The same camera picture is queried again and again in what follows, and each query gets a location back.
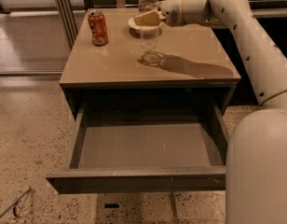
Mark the metal rod on floor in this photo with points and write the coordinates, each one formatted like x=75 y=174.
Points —
x=14 y=206

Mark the grey cabinet with glossy top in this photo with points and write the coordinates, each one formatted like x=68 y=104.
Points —
x=185 y=57

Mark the open grey top drawer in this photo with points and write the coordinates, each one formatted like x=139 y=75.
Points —
x=114 y=152

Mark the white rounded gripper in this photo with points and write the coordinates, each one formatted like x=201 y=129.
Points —
x=171 y=10

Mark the orange soda can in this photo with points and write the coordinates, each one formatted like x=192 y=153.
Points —
x=97 y=25

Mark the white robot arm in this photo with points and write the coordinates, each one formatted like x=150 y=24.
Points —
x=256 y=159

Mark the clear plastic water bottle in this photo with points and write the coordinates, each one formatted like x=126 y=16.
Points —
x=149 y=42

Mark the metal window frame post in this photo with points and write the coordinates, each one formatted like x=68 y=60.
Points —
x=68 y=20

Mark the small white bowl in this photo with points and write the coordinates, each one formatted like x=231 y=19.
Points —
x=147 y=30

